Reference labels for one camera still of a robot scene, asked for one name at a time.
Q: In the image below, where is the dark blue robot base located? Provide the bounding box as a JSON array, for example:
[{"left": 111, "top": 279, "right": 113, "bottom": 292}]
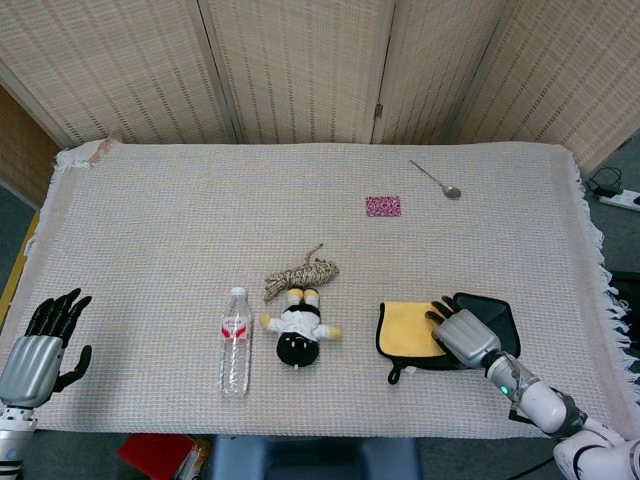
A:
[{"left": 209, "top": 434, "right": 424, "bottom": 480}]

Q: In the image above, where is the red box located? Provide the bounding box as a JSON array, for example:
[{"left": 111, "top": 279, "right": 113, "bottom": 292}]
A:
[{"left": 117, "top": 433, "right": 197, "bottom": 480}]

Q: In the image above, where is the beige waffle-weave tablecloth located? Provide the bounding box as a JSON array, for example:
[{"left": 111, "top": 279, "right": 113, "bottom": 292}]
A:
[{"left": 0, "top": 141, "right": 636, "bottom": 441}]

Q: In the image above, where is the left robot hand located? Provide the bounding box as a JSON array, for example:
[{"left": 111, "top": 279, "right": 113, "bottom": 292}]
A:
[{"left": 0, "top": 287, "right": 94, "bottom": 409}]

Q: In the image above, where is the beige tape strip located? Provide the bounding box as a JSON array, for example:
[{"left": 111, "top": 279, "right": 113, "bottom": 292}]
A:
[{"left": 87, "top": 130, "right": 124, "bottom": 169}]

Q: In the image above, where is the pink patterned square patch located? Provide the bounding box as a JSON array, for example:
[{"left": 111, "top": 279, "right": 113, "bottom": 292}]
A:
[{"left": 364, "top": 195, "right": 403, "bottom": 219}]

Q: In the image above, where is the black power adapter with cable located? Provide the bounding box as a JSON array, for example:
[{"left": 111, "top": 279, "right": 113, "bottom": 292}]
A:
[{"left": 585, "top": 166, "right": 625, "bottom": 197}]

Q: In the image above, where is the white power strip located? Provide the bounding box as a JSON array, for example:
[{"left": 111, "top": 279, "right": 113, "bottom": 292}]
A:
[{"left": 598, "top": 187, "right": 640, "bottom": 212}]

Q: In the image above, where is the woven folding screen panel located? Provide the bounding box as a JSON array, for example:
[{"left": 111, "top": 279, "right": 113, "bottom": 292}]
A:
[
  {"left": 372, "top": 0, "right": 509, "bottom": 145},
  {"left": 457, "top": 0, "right": 640, "bottom": 174},
  {"left": 0, "top": 0, "right": 245, "bottom": 147},
  {"left": 197, "top": 0, "right": 399, "bottom": 145}
]

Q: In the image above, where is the yellow and black cloth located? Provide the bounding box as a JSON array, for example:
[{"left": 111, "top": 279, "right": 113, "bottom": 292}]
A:
[{"left": 375, "top": 291, "right": 522, "bottom": 385}]

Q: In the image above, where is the bundle of tan braided rope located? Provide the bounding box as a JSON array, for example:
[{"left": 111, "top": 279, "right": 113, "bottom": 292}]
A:
[{"left": 263, "top": 243, "right": 341, "bottom": 303}]

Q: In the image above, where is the wooden cabinet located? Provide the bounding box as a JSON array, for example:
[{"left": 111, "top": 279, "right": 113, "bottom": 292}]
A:
[{"left": 0, "top": 84, "right": 61, "bottom": 206}]

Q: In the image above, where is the metal spoon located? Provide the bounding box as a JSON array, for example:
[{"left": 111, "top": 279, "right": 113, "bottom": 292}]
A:
[{"left": 409, "top": 159, "right": 463, "bottom": 201}]

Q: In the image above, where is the plush doll in white shirt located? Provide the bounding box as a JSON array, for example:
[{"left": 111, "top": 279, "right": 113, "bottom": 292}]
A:
[{"left": 258, "top": 287, "right": 344, "bottom": 370}]

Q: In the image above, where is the clear plastic water bottle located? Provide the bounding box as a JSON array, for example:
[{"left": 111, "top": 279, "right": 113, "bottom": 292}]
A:
[{"left": 219, "top": 286, "right": 254, "bottom": 397}]

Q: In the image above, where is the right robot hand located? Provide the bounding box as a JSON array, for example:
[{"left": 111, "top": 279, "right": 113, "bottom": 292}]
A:
[{"left": 424, "top": 294, "right": 503, "bottom": 371}]

